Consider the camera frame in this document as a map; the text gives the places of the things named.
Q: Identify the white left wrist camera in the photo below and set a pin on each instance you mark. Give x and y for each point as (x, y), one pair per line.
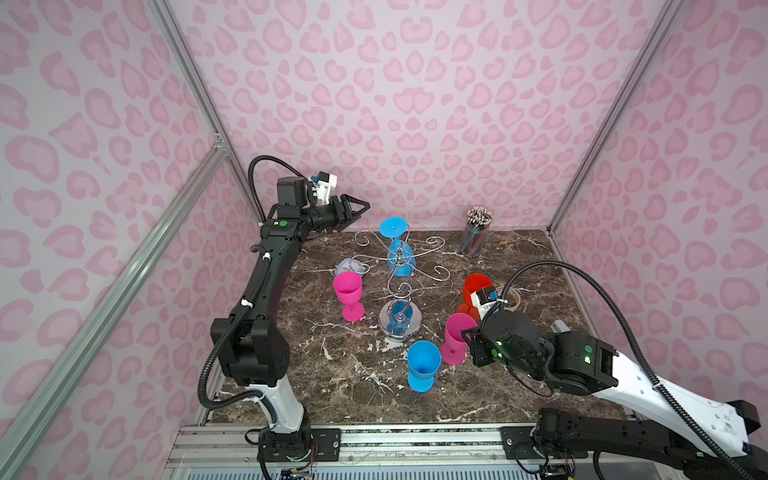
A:
(324, 184)

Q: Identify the grey square timer clock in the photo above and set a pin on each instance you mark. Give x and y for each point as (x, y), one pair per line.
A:
(351, 265)

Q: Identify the magenta wine glass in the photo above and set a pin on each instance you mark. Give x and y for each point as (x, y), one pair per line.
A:
(454, 348)
(348, 287)

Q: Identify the chrome wire wine glass rack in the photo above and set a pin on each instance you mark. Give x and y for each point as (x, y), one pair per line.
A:
(400, 318)

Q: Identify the blue wine glass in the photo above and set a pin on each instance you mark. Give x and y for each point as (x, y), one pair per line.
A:
(424, 360)
(400, 256)

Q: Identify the aluminium frame post right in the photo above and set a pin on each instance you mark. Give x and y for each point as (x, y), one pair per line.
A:
(664, 25)

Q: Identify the clear tape roll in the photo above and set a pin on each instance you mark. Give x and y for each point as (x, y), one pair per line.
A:
(509, 299)

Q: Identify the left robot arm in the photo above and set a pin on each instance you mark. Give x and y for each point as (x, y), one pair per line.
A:
(250, 356)

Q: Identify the aluminium frame bar left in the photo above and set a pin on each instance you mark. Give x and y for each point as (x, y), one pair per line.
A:
(40, 412)

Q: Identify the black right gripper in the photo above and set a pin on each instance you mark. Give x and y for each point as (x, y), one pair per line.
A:
(475, 339)

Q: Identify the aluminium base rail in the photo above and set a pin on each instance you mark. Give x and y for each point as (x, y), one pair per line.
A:
(383, 451)

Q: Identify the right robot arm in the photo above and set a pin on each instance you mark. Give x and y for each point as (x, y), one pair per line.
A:
(701, 437)

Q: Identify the grey stapler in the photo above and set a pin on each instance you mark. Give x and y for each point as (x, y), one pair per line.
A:
(559, 327)

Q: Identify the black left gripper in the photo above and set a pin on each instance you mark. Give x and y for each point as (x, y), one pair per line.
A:
(345, 211)

